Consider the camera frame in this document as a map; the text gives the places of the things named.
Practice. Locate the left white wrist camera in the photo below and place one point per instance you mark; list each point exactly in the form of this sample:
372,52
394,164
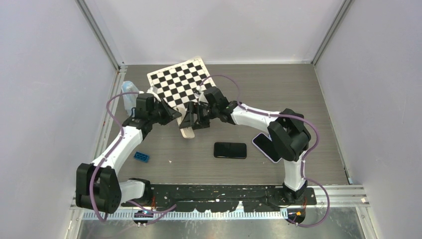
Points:
153,90

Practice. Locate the black phone on table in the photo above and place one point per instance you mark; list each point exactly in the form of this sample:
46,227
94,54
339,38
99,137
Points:
233,150

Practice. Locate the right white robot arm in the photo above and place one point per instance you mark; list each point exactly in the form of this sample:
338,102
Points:
283,136

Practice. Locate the lilac cased phone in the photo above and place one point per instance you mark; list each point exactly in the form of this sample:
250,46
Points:
265,145

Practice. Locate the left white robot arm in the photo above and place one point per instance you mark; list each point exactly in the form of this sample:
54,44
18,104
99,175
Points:
97,184

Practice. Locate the beige phone case with ring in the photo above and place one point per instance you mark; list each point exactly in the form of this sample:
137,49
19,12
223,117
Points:
186,133

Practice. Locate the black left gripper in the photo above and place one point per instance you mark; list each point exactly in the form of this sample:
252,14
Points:
169,114

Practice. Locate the black white chessboard mat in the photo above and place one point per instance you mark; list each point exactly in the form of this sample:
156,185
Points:
177,84

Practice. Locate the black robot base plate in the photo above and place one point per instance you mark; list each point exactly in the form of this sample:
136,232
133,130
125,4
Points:
223,198

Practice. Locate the blue toy brick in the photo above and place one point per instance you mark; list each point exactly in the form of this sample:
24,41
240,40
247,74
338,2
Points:
141,157

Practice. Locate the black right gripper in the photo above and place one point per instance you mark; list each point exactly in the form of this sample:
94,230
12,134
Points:
188,120

